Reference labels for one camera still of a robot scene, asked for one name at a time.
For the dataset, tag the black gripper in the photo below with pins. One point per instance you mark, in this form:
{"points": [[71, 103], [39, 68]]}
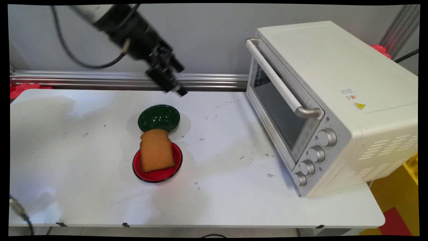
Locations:
{"points": [[133, 33]]}

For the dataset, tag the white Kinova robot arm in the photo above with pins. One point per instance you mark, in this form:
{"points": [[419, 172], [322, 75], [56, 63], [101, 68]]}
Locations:
{"points": [[87, 10]]}

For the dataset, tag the green bowl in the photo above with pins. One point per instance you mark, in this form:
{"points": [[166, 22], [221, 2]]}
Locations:
{"points": [[158, 117]]}

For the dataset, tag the brown bread slice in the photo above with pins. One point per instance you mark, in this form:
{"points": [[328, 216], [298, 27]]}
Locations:
{"points": [[156, 150]]}

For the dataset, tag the red plate with black rim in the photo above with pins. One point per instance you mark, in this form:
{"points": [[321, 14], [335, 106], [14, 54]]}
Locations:
{"points": [[157, 174]]}

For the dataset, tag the large silver oven knob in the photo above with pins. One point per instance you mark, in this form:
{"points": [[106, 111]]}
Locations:
{"points": [[327, 137]]}

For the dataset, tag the white label sticker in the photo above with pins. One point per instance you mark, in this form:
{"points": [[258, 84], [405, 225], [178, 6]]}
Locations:
{"points": [[348, 93]]}

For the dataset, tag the white toaster oven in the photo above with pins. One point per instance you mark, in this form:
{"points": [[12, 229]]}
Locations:
{"points": [[351, 83]]}

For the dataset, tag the yellow warning sticker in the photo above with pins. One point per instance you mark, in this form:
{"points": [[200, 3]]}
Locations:
{"points": [[359, 106]]}

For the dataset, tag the yellow floor mat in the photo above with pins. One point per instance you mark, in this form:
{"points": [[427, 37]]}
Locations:
{"points": [[391, 190]]}

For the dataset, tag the red floor mat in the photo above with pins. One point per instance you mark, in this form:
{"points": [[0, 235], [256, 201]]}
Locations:
{"points": [[396, 222]]}

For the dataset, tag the aluminium rail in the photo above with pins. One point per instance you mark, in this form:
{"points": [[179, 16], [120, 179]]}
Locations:
{"points": [[83, 80]]}

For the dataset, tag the red plastic bracket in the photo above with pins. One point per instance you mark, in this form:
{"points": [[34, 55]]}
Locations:
{"points": [[381, 50], [23, 88]]}

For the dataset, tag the aluminium frame post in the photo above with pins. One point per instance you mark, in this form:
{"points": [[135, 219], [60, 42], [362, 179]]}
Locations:
{"points": [[399, 30]]}

